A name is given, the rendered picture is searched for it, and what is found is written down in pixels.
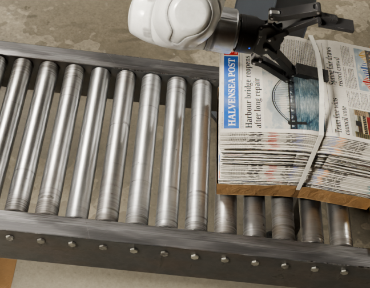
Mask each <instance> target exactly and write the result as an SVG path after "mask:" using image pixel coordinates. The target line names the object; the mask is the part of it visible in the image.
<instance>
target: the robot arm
mask: <svg viewBox="0 0 370 288"><path fill-rule="evenodd" d="M225 1H226V0H132V2H131V5H130V9H129V12H128V29H129V32H130V33H131V34H132V35H134V36H136V37H137V38H139V39H141V40H143V41H146V42H148V43H151V44H154V45H158V46H161V47H166V48H169V49H176V50H193V49H200V50H205V51H214V52H218V53H224V54H230V53H231V52H232V50H233V51H234V52H238V53H244V54H251V64H252V65H255V66H259V67H261V68H263V69H264V70H266V71H267V72H269V73H271V74H272V75H274V76H275V77H277V78H279V79H280V80H282V81H283V82H285V83H288V82H289V80H290V79H291V78H294V77H298V78H303V79H314V80H317V81H318V80H319V77H318V70H317V67H313V66H308V65H304V64H301V63H297V64H296V68H295V65H293V64H292V63H291V61H290V60H289V59H288V58H287V57H286V56H285V55H284V54H283V53H282V52H281V51H280V47H281V43H282V42H283V40H284V37H286V36H287V35H288V34H289V33H292V32H294V31H297V30H300V29H303V28H305V27H308V26H311V25H314V24H317V23H318V27H322V28H325V29H331V30H337V31H343V32H347V33H353V32H354V31H355V29H354V24H353V20H350V19H344V18H339V17H337V15H335V14H329V13H324V12H322V11H321V4H320V2H314V3H308V4H303V5H297V6H291V7H284V8H275V7H270V8H269V9H268V19H267V20H261V19H259V18H258V17H256V16H253V15H247V14H240V15H239V11H238V9H233V8H230V7H224V3H225ZM278 21H279V22H278ZM281 27H283V29H282V28H281ZM264 54H268V55H269V56H270V57H271V58H272V60H275V61H276V62H277V63H278V64H279V65H278V64H277V63H275V62H274V61H272V60H270V59H269V58H267V57H265V56H263V55H264Z"/></svg>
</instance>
